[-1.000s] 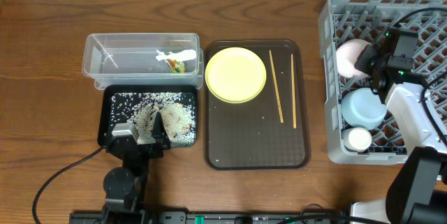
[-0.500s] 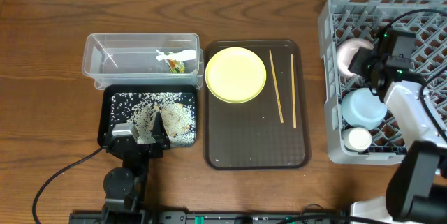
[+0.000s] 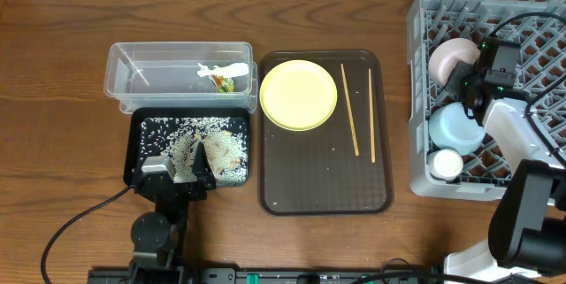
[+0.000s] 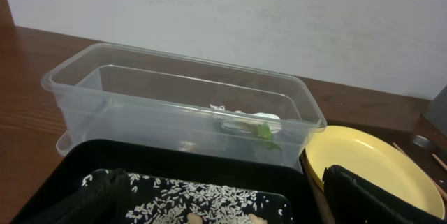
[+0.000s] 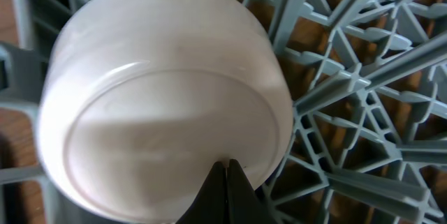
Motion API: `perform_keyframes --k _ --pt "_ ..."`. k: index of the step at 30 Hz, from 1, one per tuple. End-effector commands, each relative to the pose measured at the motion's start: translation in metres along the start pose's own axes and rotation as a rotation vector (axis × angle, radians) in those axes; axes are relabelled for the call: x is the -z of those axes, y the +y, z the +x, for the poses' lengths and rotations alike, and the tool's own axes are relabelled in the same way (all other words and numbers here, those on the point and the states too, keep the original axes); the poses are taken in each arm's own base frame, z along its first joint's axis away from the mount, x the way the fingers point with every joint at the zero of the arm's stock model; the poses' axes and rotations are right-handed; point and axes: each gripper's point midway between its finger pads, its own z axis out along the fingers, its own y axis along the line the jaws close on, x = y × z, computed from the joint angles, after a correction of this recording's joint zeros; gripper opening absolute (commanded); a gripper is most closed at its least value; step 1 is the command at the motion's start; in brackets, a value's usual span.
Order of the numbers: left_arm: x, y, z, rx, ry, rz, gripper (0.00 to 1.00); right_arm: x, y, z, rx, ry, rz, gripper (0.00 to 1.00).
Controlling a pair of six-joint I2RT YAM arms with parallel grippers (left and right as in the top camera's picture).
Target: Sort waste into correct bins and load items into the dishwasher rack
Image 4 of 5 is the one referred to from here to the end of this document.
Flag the black plastic tray bin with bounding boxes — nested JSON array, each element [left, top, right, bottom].
[[14, 140, 320, 223]]

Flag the clear plastic bin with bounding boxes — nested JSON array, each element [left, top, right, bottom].
[[41, 43, 327, 167]]

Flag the yellow plate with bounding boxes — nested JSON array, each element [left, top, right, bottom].
[[305, 126, 446, 218]]

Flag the white plastic wrap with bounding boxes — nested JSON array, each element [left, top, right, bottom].
[[209, 104, 283, 134]]

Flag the right wooden chopstick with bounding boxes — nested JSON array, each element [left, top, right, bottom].
[[432, 154, 447, 172]]

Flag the dark brown serving tray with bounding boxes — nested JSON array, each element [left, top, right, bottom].
[[300, 117, 446, 223]]

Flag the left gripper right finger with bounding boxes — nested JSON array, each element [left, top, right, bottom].
[[323, 165, 446, 224]]

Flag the green snack wrapper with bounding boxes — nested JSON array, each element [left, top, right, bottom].
[[246, 124, 282, 151]]

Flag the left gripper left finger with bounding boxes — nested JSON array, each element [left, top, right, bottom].
[[24, 167, 132, 224]]

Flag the rice and food scraps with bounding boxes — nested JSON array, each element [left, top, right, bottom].
[[82, 171, 284, 224]]

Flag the wooden chopstick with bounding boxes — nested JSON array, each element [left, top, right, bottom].
[[392, 142, 446, 202], [432, 154, 447, 172]]

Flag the left wooden chopstick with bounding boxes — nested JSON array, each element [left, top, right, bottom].
[[392, 142, 446, 202]]

